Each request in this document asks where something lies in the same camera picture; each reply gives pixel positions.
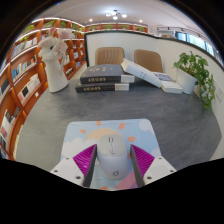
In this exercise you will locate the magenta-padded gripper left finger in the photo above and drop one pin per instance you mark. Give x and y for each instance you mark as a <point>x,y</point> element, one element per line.
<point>66,168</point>

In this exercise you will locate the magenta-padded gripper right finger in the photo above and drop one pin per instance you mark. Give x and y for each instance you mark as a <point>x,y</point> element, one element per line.
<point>158,168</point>

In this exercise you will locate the white computer mouse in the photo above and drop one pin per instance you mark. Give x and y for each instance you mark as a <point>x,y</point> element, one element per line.
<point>113,160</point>

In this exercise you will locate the sun-print pastel mouse pad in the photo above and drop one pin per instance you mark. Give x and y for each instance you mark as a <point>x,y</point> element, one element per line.
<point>83,133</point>

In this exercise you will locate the blue and white book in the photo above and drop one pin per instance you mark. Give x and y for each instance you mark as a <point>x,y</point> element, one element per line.
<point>171,87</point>

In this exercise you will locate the white vase with pink flowers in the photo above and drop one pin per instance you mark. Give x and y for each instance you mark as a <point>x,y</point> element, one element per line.
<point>55,78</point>

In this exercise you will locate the green plant in white pot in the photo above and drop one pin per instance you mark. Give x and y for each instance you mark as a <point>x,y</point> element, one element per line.
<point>186,81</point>

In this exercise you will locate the large white book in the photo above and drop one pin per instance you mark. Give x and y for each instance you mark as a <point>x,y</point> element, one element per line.
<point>141,73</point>

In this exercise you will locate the thick black hardcover book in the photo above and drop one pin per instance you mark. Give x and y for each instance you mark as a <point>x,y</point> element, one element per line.
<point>100,73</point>

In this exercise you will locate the orange wooden shelf unit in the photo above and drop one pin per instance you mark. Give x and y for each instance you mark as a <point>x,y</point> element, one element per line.
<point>23,73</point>

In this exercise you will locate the tan upholstered chair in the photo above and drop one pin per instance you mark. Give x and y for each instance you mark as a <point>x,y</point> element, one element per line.
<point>110,56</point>
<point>150,60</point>

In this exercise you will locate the recessed ceiling lights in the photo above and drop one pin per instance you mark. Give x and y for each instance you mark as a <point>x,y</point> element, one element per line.
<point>91,20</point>

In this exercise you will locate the globe ceiling lamp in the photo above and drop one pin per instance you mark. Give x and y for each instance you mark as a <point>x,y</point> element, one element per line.
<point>115,15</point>

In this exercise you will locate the white wall socket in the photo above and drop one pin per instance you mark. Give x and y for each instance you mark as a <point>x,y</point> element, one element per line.
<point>220,92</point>

